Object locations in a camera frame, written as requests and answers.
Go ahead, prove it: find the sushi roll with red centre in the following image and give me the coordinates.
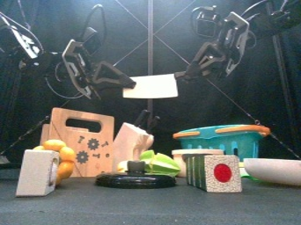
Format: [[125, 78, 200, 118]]
[[183, 154, 243, 193]]

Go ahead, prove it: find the white rice sushi block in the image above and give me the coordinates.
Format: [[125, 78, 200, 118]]
[[14, 149, 61, 198]]

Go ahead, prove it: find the wooden cutting board with gears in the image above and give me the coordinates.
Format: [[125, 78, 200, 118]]
[[47, 106, 116, 178]]

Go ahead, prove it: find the pale wooden knife block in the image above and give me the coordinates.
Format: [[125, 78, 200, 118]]
[[111, 121, 155, 172]]

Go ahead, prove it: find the small plain wooden board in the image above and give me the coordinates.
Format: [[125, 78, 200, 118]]
[[38, 123, 52, 147]]

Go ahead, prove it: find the white round container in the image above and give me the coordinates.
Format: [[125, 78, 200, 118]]
[[170, 148, 226, 178]]

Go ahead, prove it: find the pale yellow toy food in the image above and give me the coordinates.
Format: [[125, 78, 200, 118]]
[[116, 160, 131, 174]]

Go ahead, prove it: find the green toy vegetable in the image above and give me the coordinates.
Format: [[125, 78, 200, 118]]
[[139, 149, 182, 178]]

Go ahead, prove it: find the black pot lid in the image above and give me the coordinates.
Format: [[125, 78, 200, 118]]
[[93, 160, 178, 190]]

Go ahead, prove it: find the white bowl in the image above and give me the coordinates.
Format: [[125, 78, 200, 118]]
[[242, 157, 301, 187]]

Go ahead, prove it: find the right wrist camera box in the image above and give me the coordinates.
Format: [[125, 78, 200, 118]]
[[190, 6, 223, 40]]

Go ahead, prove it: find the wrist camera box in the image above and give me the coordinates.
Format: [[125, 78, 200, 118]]
[[190, 6, 223, 40], [80, 26, 100, 55]]

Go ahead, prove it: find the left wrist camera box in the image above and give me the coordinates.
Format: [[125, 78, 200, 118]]
[[80, 26, 100, 55]]

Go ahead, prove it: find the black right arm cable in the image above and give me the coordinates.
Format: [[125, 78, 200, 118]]
[[238, 0, 277, 49]]

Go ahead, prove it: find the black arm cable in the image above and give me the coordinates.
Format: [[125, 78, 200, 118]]
[[44, 4, 108, 100], [238, 0, 277, 49]]

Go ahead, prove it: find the black knife handle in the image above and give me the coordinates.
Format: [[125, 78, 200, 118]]
[[147, 115, 160, 134], [133, 109, 151, 128]]

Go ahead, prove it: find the vertical metal frame pole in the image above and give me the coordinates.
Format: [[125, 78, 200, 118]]
[[145, 0, 155, 124]]

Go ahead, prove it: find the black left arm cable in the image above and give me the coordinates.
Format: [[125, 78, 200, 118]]
[[44, 4, 108, 100]]

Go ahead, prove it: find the teal basket with orange handles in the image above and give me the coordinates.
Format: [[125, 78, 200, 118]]
[[171, 124, 271, 163]]

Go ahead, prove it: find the orange toy fruit ring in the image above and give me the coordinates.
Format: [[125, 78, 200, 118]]
[[32, 139, 77, 186]]

